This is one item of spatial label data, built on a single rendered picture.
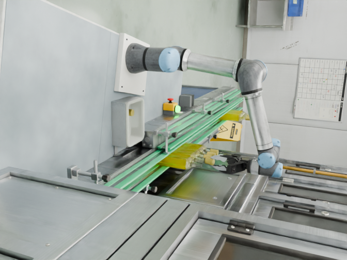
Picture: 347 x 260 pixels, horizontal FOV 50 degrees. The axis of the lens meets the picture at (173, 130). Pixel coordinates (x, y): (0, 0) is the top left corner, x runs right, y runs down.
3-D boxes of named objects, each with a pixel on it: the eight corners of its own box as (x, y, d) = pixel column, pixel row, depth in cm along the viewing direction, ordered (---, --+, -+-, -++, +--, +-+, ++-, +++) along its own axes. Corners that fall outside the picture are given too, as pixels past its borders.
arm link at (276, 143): (279, 144, 176) (277, 166, 179) (282, 138, 186) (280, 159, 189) (262, 142, 179) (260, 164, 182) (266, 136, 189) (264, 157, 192)
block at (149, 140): (141, 147, 200) (153, 149, 198) (141, 130, 198) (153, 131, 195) (144, 145, 203) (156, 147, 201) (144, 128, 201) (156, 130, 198)
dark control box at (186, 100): (178, 106, 261) (190, 107, 258) (178, 95, 259) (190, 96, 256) (183, 104, 269) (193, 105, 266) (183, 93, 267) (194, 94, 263)
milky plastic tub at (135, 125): (112, 146, 184) (128, 148, 181) (111, 101, 179) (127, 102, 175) (129, 137, 200) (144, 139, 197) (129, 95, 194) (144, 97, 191)
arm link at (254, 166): (257, 177, 188) (258, 161, 186) (248, 175, 189) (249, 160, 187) (259, 172, 194) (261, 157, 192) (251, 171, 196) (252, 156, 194)
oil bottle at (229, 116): (216, 119, 306) (250, 123, 296) (216, 112, 305) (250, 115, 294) (218, 117, 311) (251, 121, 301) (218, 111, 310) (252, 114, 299)
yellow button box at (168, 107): (162, 114, 237) (173, 115, 234) (162, 102, 235) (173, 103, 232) (167, 112, 243) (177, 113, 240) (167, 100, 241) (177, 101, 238)
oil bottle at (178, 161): (153, 164, 201) (190, 170, 193) (153, 154, 200) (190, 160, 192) (157, 161, 206) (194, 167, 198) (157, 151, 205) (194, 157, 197)
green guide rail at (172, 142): (156, 148, 202) (170, 150, 199) (156, 146, 202) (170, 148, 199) (235, 97, 358) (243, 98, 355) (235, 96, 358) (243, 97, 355)
